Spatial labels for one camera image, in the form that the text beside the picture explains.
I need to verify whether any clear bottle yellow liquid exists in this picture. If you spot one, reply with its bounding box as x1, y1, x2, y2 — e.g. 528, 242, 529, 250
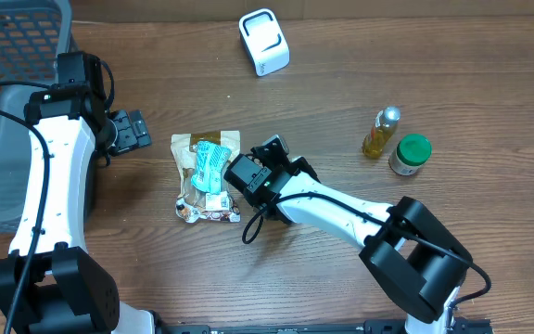
362, 106, 401, 159

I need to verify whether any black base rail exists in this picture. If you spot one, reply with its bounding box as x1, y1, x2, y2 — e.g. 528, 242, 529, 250
155, 317, 494, 334

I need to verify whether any teal white snack packet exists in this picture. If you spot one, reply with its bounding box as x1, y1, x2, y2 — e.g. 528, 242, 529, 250
191, 141, 231, 195

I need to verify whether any green lid white jar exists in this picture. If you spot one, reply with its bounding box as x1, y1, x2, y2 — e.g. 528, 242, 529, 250
388, 134, 432, 176

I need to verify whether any brown patterned snack packet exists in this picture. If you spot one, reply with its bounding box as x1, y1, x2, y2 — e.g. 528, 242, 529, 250
175, 191, 240, 224

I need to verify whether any white barcode scanner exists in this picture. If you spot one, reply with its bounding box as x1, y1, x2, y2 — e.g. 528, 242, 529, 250
238, 8, 290, 77

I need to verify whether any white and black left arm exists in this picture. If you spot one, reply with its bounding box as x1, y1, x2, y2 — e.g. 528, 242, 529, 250
0, 81, 162, 333

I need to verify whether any grey plastic mesh basket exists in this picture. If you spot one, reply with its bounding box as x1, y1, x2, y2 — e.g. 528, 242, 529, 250
0, 0, 78, 233

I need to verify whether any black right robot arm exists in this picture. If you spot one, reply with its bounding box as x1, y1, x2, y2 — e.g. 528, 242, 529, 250
227, 135, 473, 333

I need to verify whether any beige brown paper pouch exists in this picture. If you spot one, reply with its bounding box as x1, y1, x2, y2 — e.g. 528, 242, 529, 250
171, 130, 241, 204

